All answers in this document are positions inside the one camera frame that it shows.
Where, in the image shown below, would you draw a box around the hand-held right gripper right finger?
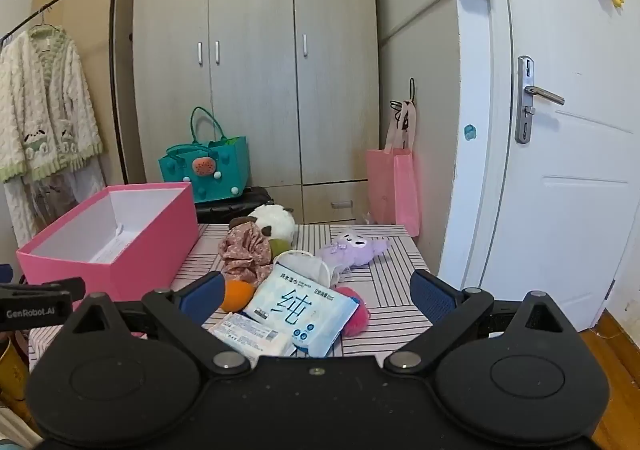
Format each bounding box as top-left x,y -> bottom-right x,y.
383,269 -> 585,376

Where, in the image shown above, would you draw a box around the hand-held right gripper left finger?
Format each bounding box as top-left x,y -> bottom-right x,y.
65,271 -> 253,377

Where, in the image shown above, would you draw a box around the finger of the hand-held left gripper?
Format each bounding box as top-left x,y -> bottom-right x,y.
0,277 -> 86,304

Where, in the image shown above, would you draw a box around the orange ball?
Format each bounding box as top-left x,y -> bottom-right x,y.
220,280 -> 256,313

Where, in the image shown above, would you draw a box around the pink floral cloth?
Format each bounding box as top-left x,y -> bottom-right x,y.
218,222 -> 274,289

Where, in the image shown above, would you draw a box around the pink cardboard box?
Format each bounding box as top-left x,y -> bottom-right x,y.
16,181 -> 201,312

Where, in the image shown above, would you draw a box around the white round plush toy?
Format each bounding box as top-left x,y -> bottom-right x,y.
247,203 -> 296,251

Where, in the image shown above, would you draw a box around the white mesh bath sponge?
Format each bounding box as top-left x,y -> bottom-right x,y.
275,250 -> 332,288

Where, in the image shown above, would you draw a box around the striped pink tablecloth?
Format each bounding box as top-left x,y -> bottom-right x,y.
27,224 -> 436,372

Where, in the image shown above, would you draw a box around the gold round container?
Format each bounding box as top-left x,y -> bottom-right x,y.
0,334 -> 32,417

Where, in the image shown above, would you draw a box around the white tissue pack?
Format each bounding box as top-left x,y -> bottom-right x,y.
207,312 -> 294,367

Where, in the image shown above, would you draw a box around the pink fluffy pompom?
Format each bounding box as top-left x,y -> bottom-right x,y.
333,286 -> 371,334

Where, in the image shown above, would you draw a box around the white hanging garment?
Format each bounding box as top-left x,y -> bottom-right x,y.
4,162 -> 109,249

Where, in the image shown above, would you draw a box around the black suitcase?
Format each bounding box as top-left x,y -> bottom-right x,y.
194,186 -> 276,226

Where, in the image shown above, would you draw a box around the purple plush toy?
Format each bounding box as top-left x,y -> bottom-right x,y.
320,227 -> 392,272

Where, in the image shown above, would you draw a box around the blue wet wipes pack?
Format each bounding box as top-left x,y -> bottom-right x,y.
242,264 -> 362,359

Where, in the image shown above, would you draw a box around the pink tote bag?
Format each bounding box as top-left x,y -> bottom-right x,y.
365,100 -> 421,237

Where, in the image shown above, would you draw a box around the teal tote bag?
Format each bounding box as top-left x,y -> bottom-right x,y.
158,106 -> 251,204

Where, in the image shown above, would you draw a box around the white door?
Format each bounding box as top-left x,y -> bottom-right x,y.
462,0 -> 640,332

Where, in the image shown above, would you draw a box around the white green knit cardigan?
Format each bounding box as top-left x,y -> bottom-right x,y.
0,25 -> 104,183

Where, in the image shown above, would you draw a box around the beige three-door wardrobe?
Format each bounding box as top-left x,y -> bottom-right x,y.
131,0 -> 381,226

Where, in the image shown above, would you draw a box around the beige side cabinet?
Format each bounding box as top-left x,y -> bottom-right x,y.
375,0 -> 463,276

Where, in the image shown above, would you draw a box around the black clothes rack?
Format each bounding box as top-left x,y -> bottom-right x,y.
0,0 -> 132,186

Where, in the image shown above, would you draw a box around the silver door handle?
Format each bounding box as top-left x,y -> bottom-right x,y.
515,55 -> 566,145

